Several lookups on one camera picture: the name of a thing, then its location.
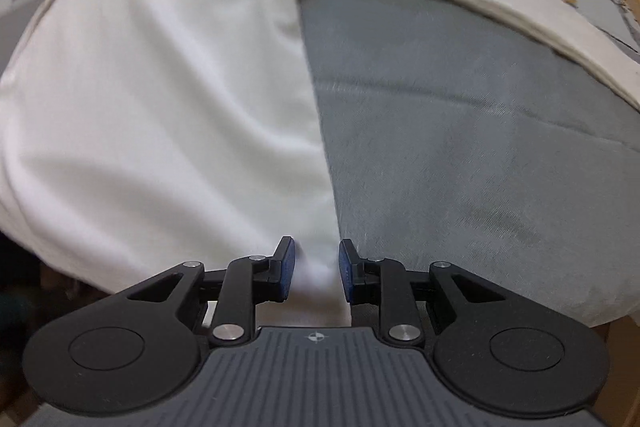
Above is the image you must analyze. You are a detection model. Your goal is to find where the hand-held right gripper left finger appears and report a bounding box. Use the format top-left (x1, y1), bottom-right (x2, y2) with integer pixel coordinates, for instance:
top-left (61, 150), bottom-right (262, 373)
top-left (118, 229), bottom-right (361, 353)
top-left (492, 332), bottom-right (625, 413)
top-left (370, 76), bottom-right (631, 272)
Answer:
top-left (114, 236), bottom-right (300, 349)

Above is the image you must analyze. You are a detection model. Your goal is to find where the grey mat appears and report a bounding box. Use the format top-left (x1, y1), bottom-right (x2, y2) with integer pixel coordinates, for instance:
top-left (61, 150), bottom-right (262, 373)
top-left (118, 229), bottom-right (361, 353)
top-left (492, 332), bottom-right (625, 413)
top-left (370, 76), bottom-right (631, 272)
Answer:
top-left (297, 0), bottom-right (640, 329)

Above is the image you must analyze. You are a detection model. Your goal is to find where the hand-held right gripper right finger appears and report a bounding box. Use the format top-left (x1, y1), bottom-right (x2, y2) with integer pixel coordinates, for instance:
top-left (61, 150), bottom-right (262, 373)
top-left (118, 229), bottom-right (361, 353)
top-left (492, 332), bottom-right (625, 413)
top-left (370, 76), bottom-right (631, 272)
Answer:
top-left (338, 238), bottom-right (527, 349)

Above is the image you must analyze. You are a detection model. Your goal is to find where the white garment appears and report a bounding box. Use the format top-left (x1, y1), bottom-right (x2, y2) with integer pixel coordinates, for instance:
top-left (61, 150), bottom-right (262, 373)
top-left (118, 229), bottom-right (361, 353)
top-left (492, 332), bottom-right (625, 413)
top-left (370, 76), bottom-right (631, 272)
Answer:
top-left (0, 0), bottom-right (640, 329)

